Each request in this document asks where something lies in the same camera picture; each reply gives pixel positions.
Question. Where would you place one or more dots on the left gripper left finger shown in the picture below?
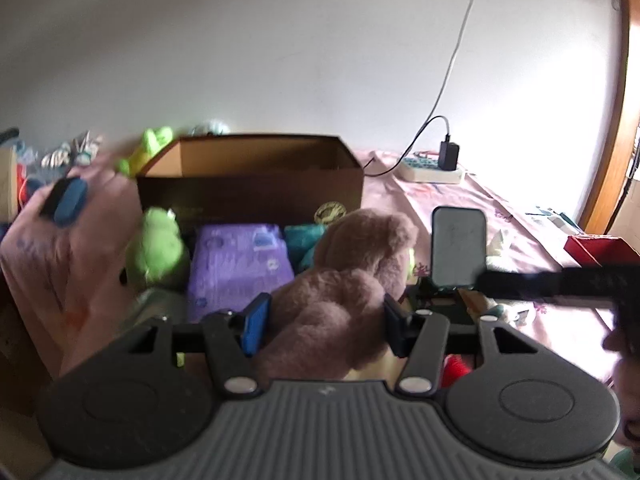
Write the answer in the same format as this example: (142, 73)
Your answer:
(232, 340)

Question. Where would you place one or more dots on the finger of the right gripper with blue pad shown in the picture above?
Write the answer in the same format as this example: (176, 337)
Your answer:
(64, 203)

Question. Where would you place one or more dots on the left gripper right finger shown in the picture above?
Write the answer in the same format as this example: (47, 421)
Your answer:
(419, 337)

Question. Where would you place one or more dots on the brown plush teddy bear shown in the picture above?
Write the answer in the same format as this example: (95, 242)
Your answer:
(329, 320)

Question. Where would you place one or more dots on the purple tissue pack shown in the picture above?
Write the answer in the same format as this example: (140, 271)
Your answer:
(234, 263)

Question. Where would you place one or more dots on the pink floral bed sheet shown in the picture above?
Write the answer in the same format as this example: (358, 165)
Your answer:
(64, 281)

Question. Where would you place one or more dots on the green plush toy behind box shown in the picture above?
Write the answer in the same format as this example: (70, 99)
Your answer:
(152, 142)

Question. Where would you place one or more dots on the green frog plush toy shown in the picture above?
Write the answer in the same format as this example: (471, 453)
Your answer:
(157, 256)

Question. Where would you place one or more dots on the teal mesh bath sponge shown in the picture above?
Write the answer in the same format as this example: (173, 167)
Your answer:
(300, 242)

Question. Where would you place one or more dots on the brown cardboard box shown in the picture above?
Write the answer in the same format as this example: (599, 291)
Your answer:
(283, 179)

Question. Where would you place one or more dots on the white power strip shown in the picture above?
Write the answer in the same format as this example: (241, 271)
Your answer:
(425, 170)

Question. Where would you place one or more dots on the black charger plug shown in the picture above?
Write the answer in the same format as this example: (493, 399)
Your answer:
(448, 155)

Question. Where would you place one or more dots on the red box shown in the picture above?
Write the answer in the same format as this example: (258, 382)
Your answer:
(600, 250)

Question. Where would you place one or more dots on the black phone on mount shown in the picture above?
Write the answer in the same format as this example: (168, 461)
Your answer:
(458, 246)

